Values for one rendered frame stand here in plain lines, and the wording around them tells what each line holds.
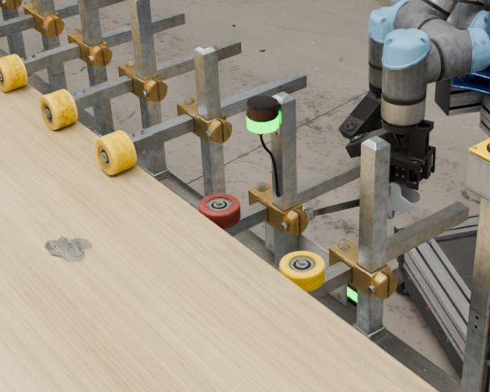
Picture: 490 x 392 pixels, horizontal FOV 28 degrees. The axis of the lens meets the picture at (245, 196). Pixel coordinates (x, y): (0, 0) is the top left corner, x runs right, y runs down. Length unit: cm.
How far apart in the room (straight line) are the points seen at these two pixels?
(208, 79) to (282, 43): 277
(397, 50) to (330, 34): 324
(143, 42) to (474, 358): 102
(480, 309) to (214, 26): 357
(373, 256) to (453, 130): 231
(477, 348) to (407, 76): 46
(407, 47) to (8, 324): 79
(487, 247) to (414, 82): 31
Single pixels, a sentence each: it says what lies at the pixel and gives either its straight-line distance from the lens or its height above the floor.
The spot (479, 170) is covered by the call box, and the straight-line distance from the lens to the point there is 144.
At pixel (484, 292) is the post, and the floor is 97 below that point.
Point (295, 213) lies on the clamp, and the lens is 191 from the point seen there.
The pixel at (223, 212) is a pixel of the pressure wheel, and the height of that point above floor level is 91.
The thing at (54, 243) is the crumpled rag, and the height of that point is 91.
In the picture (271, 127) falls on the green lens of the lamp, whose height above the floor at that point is 107.
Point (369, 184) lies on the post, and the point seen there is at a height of 105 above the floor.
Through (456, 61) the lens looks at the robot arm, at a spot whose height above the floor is 123.
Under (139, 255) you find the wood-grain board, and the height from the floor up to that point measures 90.
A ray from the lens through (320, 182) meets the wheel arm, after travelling 202.
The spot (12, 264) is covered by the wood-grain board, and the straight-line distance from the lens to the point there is 180.
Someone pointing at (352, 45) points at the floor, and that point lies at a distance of 473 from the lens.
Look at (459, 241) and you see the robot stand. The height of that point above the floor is 21.
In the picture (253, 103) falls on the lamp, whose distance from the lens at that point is 179.
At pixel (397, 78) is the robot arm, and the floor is 122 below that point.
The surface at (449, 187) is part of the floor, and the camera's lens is 364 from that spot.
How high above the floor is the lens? 193
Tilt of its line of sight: 33 degrees down
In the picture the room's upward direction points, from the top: 3 degrees counter-clockwise
